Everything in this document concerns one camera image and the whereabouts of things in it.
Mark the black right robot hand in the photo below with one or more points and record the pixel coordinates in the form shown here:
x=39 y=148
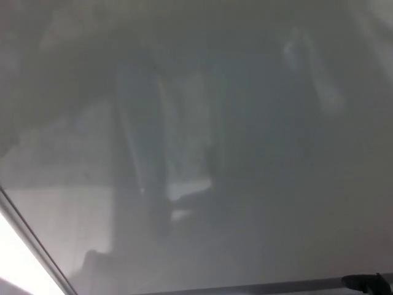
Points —
x=365 y=282

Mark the grey glossy door panel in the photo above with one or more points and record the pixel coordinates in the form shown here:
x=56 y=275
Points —
x=215 y=138

